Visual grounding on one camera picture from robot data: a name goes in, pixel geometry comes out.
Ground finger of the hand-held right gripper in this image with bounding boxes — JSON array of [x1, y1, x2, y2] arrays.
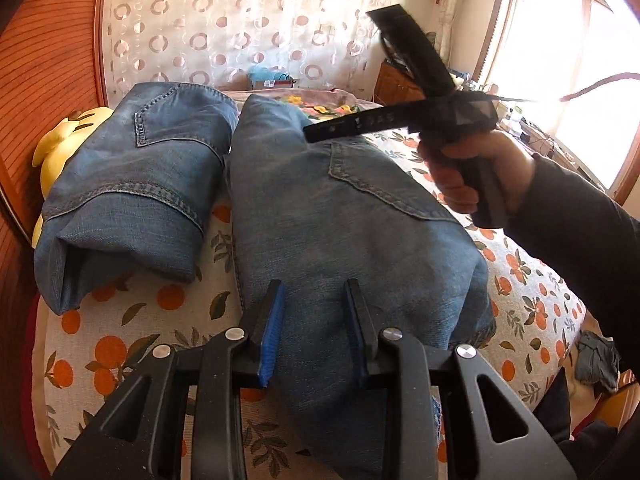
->
[[366, 4, 458, 97], [303, 100, 451, 144]]

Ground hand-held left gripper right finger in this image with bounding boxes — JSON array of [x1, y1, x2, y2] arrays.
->
[[344, 279, 576, 480]]

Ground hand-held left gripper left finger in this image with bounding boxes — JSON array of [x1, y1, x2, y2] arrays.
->
[[52, 280, 286, 480]]

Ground blue denim pants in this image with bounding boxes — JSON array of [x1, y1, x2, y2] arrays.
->
[[34, 81, 240, 317], [225, 92, 498, 480]]

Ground person's right forearm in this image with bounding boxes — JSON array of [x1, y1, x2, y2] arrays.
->
[[502, 152, 640, 376]]

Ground person's right hand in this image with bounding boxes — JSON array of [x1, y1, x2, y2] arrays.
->
[[417, 130, 539, 217]]

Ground brown wooden cabinet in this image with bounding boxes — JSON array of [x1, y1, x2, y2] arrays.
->
[[375, 59, 618, 196]]

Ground row of small bottles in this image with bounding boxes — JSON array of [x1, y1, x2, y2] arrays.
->
[[500, 105, 557, 137]]

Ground floral blanket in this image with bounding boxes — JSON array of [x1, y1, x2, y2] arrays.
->
[[220, 87, 381, 126]]

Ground white window curtain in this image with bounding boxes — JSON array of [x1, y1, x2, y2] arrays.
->
[[435, 0, 511, 68]]

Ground blue bag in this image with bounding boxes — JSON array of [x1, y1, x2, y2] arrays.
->
[[247, 65, 297, 90]]

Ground window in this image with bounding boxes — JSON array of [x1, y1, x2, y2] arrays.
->
[[475, 0, 640, 201]]

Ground circle pattern lace curtain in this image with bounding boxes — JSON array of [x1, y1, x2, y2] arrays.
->
[[102, 0, 441, 96]]

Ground person's leg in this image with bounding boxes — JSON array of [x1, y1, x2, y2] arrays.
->
[[535, 367, 626, 480]]

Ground grey cloth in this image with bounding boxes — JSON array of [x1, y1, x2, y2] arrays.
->
[[574, 330, 623, 393]]

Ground yellow plush toy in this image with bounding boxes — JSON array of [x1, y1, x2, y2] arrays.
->
[[31, 106, 116, 251]]

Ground wooden headboard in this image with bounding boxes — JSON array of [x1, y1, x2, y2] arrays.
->
[[0, 0, 118, 461]]

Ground black cable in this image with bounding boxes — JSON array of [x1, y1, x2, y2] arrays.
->
[[492, 74, 640, 106]]

